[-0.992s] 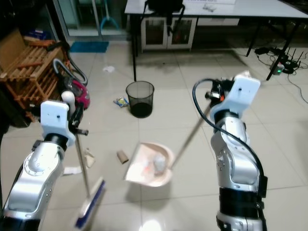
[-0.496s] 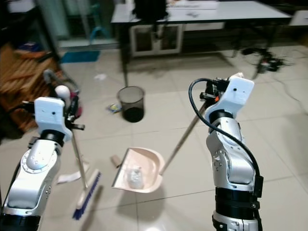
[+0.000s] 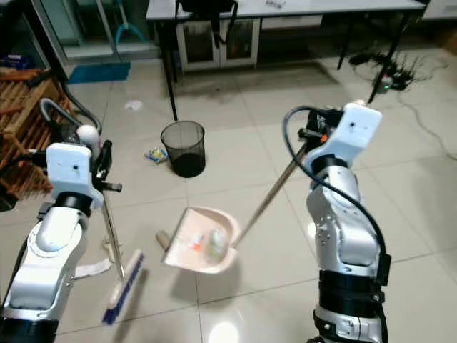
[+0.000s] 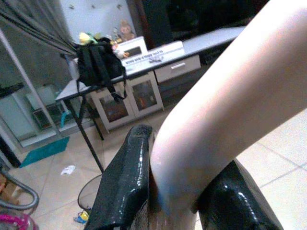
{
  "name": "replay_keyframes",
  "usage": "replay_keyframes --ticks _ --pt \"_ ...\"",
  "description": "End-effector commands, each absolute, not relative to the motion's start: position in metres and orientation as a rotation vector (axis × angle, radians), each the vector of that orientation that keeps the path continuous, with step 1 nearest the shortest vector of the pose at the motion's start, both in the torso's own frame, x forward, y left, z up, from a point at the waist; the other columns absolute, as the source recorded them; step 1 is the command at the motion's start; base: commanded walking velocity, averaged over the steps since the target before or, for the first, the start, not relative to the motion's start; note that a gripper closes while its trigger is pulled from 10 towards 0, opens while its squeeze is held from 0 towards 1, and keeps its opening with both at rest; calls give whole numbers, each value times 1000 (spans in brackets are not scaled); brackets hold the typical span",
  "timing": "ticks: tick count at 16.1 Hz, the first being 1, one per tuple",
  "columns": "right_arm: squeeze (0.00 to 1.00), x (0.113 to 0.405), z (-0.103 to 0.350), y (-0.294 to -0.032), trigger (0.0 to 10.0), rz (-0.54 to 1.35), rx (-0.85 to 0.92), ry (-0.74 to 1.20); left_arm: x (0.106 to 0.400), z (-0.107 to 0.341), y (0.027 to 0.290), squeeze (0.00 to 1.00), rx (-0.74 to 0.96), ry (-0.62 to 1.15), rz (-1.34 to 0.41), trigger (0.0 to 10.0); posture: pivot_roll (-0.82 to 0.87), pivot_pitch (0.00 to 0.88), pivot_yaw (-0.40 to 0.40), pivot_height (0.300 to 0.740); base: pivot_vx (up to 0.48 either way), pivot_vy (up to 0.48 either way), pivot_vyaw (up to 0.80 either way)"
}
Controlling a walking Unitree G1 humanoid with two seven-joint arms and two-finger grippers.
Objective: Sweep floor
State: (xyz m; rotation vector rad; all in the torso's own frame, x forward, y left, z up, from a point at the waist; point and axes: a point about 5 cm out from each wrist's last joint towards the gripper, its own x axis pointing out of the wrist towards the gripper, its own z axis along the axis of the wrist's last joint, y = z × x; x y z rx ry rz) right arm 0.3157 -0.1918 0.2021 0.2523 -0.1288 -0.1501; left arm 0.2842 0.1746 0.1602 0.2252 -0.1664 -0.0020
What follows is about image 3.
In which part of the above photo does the beige long-handled dustpan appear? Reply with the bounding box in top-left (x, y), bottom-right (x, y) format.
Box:
top-left (161, 99), bottom-right (368, 274)

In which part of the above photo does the broom with white knob handle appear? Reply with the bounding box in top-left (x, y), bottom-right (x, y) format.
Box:
top-left (77, 125), bottom-right (145, 326)

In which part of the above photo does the blue floor mat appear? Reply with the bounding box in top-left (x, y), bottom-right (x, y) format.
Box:
top-left (68, 63), bottom-right (131, 85)

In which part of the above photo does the colourful snack wrapper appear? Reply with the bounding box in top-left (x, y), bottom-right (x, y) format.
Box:
top-left (145, 148), bottom-right (169, 164)

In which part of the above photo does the small brown block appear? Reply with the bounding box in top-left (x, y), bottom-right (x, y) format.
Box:
top-left (155, 230), bottom-right (172, 249)

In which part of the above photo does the black mesh wastebasket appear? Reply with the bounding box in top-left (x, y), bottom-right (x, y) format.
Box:
top-left (161, 121), bottom-right (206, 179)

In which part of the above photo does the grey and magenta vacuum cleaner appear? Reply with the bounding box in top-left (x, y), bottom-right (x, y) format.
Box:
top-left (36, 71), bottom-right (108, 154)

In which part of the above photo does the white paper strip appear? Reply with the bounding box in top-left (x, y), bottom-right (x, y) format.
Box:
top-left (75, 261), bottom-right (115, 279)

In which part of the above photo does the wooden slatted rack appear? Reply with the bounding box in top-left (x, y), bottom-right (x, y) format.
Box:
top-left (0, 68), bottom-right (65, 199)

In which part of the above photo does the crumpled clear plastic trash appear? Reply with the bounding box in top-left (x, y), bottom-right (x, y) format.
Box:
top-left (204, 227), bottom-right (231, 262)

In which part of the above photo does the grey table with black legs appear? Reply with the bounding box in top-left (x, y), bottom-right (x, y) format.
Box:
top-left (146, 0), bottom-right (429, 122)

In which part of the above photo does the blue broom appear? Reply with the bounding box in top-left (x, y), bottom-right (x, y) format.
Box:
top-left (111, 0), bottom-right (144, 47)

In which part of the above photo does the aluminium glass sliding door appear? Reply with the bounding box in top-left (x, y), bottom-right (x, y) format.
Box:
top-left (36, 0), bottom-right (158, 61)

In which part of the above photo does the white glass door cabinet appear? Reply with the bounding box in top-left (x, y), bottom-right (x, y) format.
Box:
top-left (175, 18), bottom-right (260, 72)

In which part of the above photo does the black backpack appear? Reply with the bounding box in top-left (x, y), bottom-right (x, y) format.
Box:
top-left (177, 0), bottom-right (240, 47)

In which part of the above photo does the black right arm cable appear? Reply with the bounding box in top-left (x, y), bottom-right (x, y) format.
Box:
top-left (282, 106), bottom-right (393, 287)

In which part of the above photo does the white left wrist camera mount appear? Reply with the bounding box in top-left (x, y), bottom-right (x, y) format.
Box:
top-left (46, 143), bottom-right (104, 209)

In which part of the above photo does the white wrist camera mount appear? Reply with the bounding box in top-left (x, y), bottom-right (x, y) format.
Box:
top-left (303, 102), bottom-right (383, 169)
top-left (46, 143), bottom-right (104, 209)

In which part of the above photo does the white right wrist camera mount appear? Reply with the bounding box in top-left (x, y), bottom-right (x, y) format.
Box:
top-left (303, 102), bottom-right (383, 169)

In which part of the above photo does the black power strip with cables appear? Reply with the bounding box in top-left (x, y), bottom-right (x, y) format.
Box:
top-left (350, 49), bottom-right (429, 92)

